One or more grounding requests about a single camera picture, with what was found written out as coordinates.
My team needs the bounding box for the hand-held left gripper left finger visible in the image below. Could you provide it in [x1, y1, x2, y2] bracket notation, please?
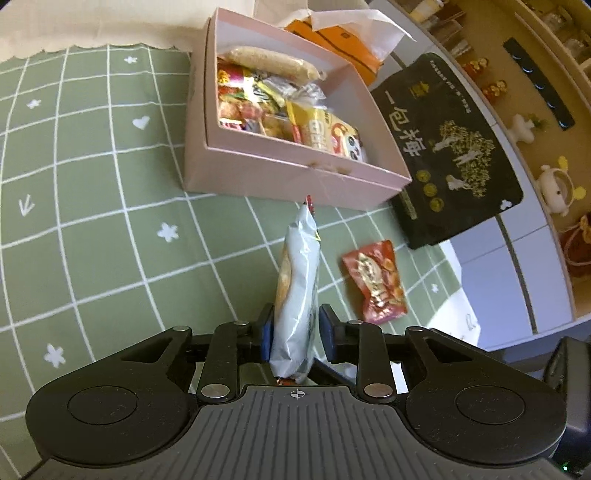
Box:
[117, 302, 278, 402]

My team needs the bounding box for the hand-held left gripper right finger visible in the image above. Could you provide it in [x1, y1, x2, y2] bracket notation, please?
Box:
[318, 304, 482, 402]

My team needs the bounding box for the grey snack packet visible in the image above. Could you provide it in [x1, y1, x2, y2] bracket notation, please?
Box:
[270, 194, 322, 386]

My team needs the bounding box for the pink cardboard box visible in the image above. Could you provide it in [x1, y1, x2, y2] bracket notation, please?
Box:
[184, 7, 413, 210]

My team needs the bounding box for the yellow snack packet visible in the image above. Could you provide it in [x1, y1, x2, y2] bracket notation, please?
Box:
[286, 100, 366, 163]

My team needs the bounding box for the beige long cracker packet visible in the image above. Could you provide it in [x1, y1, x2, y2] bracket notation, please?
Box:
[226, 45, 327, 86]

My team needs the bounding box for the red gold snack packet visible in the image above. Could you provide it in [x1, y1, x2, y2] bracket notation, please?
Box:
[342, 240, 408, 324]

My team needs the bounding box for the green grid tablecloth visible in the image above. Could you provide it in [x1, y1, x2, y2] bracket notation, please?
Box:
[0, 44, 483, 478]

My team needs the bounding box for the white yellow figurine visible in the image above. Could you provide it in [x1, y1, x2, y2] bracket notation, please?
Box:
[536, 156, 588, 217]

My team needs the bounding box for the small orange snack packet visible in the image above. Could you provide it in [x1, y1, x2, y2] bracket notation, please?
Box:
[261, 113, 294, 140]

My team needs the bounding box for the large black printed bag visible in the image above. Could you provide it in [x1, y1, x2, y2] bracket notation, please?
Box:
[372, 53, 525, 250]

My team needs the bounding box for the orange red snack packet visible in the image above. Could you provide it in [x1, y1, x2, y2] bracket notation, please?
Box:
[218, 95, 269, 132]

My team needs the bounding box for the silver snack packet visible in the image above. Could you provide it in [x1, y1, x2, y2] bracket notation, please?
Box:
[256, 74, 325, 112]

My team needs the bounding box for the red colourful snack packet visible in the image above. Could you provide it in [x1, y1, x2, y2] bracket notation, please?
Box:
[217, 58, 259, 100]

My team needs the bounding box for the small white figurine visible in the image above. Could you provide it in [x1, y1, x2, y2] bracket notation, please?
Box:
[510, 113, 548, 142]

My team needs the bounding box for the orange tissue pack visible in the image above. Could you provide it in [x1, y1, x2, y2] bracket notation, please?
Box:
[284, 0, 416, 87]

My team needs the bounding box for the black strip with blue lights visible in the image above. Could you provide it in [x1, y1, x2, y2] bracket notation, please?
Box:
[502, 38, 576, 132]

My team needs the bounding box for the cream printed cloth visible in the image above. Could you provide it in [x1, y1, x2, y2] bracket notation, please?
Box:
[0, 0, 308, 60]

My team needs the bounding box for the wooden shelf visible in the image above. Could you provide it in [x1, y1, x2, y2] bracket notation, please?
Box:
[392, 0, 591, 335]

